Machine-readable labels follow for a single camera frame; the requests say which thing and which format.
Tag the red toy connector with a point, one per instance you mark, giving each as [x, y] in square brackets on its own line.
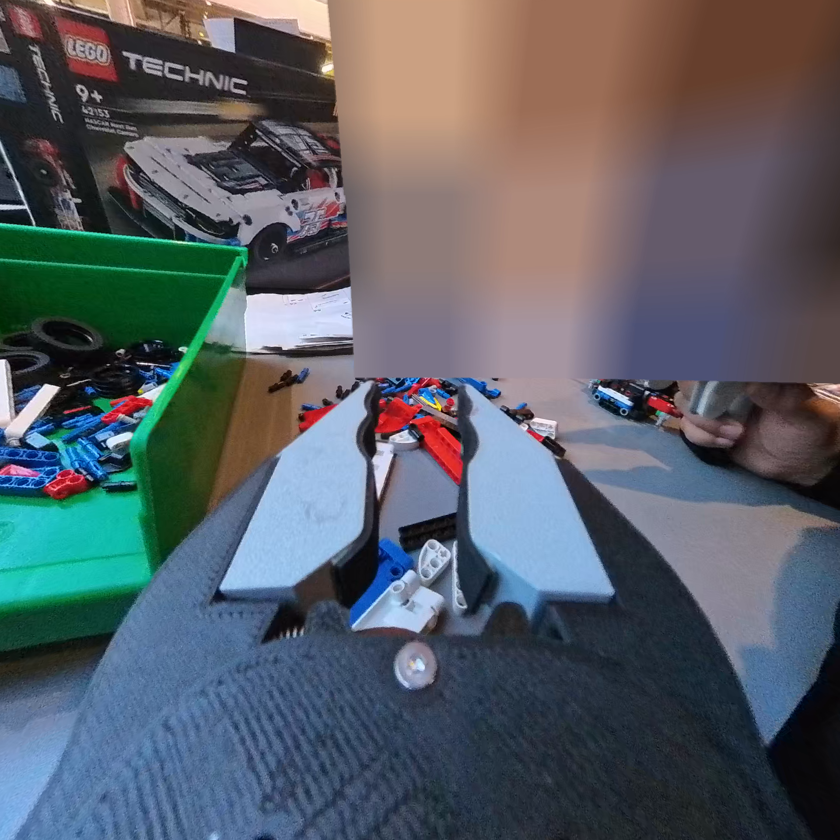
[65, 484]

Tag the partly built toy car model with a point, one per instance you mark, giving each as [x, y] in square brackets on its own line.
[630, 399]

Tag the white instruction booklet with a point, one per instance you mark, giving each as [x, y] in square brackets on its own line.
[295, 321]

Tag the black toy tyre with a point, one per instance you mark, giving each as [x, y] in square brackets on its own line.
[23, 364]
[65, 334]

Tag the long white toy beam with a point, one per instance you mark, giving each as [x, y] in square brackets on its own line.
[33, 412]

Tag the small white triangular toy piece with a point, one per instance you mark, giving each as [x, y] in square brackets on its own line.
[434, 563]

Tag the pile of loose toy bricks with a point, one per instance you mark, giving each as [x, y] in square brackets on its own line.
[420, 400]

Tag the white curved toy piece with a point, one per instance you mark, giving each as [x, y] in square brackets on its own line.
[401, 439]

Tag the person's right hand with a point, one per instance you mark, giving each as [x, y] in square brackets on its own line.
[787, 433]

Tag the thin white toy piece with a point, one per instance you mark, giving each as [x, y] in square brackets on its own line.
[459, 581]

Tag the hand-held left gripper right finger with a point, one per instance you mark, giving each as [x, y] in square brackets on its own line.
[525, 518]

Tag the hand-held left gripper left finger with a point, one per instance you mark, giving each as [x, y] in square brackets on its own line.
[308, 512]

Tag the green plastic bin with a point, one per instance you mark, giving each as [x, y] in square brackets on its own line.
[65, 558]
[98, 244]

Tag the black toy car box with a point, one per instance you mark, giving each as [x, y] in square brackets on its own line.
[177, 72]

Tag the blue and white toy piece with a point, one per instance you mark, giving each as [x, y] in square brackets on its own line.
[394, 590]

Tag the red toy panel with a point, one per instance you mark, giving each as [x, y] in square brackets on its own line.
[439, 449]

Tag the heap of toy bricks in bin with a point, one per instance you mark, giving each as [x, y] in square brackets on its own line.
[85, 433]

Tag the black toy beam with holes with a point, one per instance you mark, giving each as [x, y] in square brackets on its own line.
[426, 530]

